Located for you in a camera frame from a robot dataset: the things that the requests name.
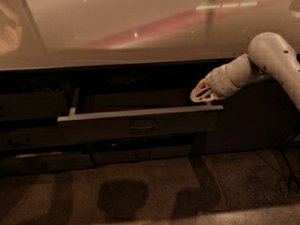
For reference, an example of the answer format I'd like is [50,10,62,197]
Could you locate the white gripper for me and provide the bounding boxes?
[190,64,240,103]

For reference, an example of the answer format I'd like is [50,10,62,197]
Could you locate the dark drawer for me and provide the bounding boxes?
[57,89,223,143]
[0,127,74,151]
[0,91,68,122]
[91,144,191,165]
[0,152,94,176]

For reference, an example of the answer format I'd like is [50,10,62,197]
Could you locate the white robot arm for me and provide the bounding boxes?
[190,32,300,110]

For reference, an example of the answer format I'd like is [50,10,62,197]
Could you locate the dark cabinet door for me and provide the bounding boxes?
[190,59,300,157]

